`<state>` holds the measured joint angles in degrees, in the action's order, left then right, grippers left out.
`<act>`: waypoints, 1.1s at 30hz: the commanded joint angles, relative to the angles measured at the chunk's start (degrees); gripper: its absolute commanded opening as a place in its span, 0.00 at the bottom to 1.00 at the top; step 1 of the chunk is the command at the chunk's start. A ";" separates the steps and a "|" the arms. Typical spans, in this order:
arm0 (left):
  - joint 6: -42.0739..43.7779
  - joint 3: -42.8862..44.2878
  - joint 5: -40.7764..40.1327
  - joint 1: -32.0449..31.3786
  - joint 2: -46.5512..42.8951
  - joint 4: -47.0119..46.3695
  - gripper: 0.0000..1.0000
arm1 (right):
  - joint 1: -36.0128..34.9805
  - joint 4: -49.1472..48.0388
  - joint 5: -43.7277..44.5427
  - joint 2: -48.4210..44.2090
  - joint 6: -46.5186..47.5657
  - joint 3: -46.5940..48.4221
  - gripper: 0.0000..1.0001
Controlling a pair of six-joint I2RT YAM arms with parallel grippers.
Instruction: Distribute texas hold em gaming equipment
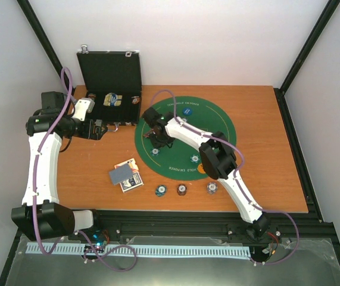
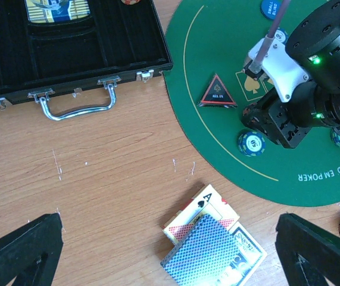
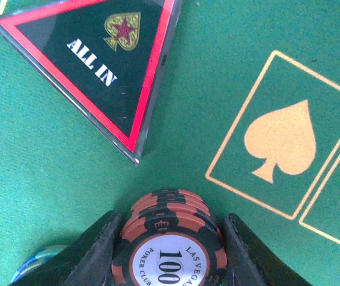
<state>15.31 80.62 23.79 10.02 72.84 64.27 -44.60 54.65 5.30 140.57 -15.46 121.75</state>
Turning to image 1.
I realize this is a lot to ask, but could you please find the teal chip bottom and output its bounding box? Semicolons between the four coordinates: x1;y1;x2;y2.
190;154;200;164

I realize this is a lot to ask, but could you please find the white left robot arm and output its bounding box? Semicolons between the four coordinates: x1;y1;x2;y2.
11;92;107;241

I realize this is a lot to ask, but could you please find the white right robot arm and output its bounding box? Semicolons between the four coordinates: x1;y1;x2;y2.
142;107;270;241

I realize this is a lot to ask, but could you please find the green round poker mat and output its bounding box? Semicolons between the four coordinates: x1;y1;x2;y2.
135;96;237;181

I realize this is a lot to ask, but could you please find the yellow card box in case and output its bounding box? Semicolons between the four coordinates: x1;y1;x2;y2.
103;92;123;107

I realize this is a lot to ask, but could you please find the blue small blind button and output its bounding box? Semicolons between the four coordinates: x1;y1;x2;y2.
182;107;193;116

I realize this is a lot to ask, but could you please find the red chip in case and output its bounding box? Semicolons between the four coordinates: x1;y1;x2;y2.
132;96;141;104

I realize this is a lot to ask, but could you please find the orange big blind button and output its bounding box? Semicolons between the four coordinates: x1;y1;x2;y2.
198;164;204;173

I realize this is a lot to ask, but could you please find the blue card box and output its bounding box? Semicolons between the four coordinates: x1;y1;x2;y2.
120;172;144;193

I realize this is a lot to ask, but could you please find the teal chip stack on table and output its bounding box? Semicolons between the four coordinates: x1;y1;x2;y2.
155;185;167;197

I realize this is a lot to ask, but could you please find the black poker chip case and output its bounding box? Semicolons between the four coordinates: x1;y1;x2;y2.
77;45;142;126

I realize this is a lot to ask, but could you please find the brown chip stack on table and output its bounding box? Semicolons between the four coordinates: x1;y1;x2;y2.
176;184;187;196

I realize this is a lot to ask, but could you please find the purple chip stack on table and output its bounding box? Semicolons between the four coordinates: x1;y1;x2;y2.
207;182;218;194

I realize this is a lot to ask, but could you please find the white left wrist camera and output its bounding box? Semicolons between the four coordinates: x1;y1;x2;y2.
72;98;95;122

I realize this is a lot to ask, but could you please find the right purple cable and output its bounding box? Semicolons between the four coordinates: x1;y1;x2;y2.
150;89;300;266

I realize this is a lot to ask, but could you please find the light blue cable duct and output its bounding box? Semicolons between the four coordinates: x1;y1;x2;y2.
42;243;251;260

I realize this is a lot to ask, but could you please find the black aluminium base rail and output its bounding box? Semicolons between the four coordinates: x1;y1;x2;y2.
85;210;339;246

